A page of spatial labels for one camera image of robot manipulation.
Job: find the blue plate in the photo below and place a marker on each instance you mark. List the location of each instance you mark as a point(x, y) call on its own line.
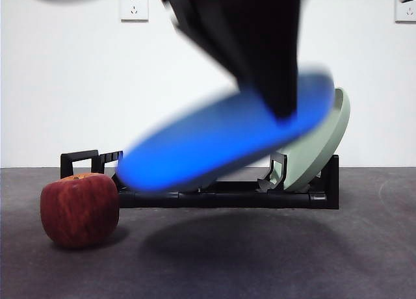
point(195, 149)

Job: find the red apple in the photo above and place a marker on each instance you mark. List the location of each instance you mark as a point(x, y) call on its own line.
point(79, 211)

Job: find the black plate rack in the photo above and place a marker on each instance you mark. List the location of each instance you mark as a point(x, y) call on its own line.
point(227, 201)

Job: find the green plate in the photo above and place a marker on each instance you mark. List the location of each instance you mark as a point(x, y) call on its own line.
point(312, 162)

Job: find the white wall socket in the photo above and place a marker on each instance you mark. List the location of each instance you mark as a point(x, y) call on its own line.
point(135, 6)
point(406, 13)

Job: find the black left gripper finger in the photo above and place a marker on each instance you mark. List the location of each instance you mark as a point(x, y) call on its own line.
point(266, 45)
point(198, 26)

